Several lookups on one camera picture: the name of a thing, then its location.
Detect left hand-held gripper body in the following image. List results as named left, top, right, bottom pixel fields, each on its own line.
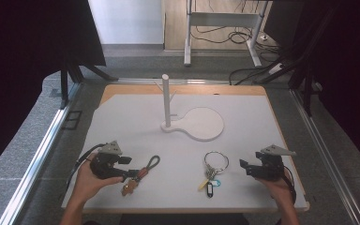
left=89, top=140, right=129, bottom=181

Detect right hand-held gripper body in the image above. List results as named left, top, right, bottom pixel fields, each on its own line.
left=252, top=143, right=297, bottom=182

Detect metal key ring with tags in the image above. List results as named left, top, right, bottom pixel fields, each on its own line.
left=198, top=150, right=231, bottom=199

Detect white key holder stand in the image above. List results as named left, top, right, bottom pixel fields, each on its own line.
left=154, top=73, right=225, bottom=143

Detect person's right hand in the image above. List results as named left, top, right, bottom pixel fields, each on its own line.
left=255, top=170, right=296, bottom=207

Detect person's left hand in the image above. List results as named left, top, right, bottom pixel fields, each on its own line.
left=74, top=153, right=125, bottom=202

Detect white table mat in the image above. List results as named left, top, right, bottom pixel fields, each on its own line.
left=61, top=93, right=311, bottom=211

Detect white power strip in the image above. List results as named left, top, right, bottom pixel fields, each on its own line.
left=267, top=63, right=285, bottom=76

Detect black tripod stand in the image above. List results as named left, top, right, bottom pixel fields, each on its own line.
left=59, top=60, right=120, bottom=111

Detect black stand with struts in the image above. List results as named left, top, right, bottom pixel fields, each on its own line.
left=252, top=6, right=338, bottom=117

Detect black curtain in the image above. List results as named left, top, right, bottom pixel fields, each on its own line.
left=310, top=0, right=360, bottom=177
left=0, top=0, right=108, bottom=180

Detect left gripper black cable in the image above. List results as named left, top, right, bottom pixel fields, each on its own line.
left=66, top=142, right=107, bottom=191

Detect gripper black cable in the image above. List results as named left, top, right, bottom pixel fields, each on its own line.
left=66, top=142, right=107, bottom=191
left=282, top=164, right=298, bottom=204

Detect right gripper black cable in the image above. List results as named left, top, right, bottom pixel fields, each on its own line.
left=282, top=164, right=298, bottom=204

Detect aluminium rail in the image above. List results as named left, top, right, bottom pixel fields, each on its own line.
left=110, top=77, right=233, bottom=86
left=288, top=88, right=360, bottom=225
left=0, top=82, right=83, bottom=225

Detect black floor cables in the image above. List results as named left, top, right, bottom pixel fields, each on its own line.
left=189, top=23, right=283, bottom=64

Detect white metal desk frame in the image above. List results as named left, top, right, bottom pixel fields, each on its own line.
left=183, top=0, right=270, bottom=68

